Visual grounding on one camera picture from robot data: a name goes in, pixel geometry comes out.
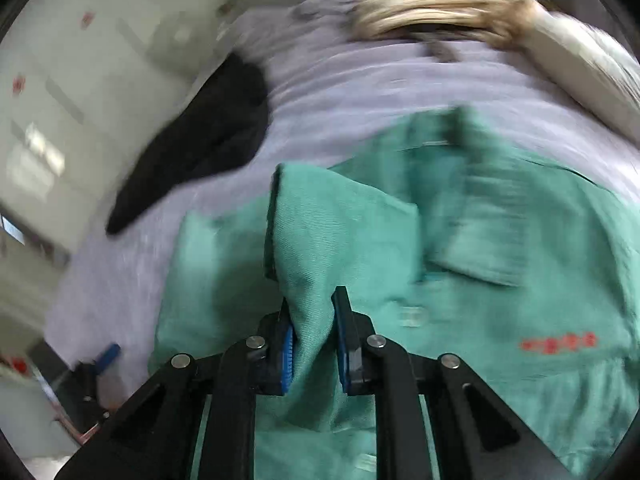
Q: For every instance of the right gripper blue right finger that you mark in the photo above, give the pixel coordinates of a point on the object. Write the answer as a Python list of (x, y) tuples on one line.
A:
[(351, 330)]

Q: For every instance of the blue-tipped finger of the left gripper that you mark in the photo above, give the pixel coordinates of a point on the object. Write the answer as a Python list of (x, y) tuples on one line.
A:
[(107, 357)]

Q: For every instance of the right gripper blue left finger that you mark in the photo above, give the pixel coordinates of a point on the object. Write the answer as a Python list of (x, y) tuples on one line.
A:
[(275, 371)]

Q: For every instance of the green work jacket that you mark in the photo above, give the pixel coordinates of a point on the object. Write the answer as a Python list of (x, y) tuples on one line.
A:
[(451, 240)]

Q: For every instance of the black garment on bed edge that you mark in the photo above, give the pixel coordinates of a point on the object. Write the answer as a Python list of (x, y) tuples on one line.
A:
[(220, 130)]

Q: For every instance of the white drawer cabinet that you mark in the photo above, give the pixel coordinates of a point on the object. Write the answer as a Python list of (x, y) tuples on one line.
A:
[(79, 97)]

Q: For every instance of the cream quilted pillow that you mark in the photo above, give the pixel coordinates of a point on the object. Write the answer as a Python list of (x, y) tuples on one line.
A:
[(588, 63)]

